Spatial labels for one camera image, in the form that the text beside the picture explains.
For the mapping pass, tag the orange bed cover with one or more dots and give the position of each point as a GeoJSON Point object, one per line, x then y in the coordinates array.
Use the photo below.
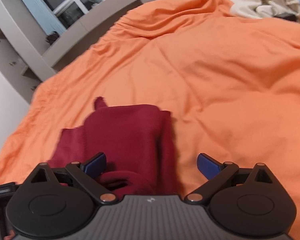
{"type": "Point", "coordinates": [232, 85]}

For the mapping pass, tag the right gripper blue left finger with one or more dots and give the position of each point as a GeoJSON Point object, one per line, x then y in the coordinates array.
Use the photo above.
{"type": "Point", "coordinates": [84, 174]}

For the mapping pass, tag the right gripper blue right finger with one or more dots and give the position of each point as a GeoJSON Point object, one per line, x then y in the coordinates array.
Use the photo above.
{"type": "Point", "coordinates": [219, 176]}

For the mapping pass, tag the grey wall cabinet unit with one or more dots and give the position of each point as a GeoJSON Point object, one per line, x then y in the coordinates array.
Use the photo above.
{"type": "Point", "coordinates": [26, 59]}

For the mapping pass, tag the small dark potted plant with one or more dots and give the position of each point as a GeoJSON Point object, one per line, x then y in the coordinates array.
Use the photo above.
{"type": "Point", "coordinates": [52, 38]}

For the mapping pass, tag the dark red shirt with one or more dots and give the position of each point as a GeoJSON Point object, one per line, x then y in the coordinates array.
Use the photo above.
{"type": "Point", "coordinates": [137, 141]}

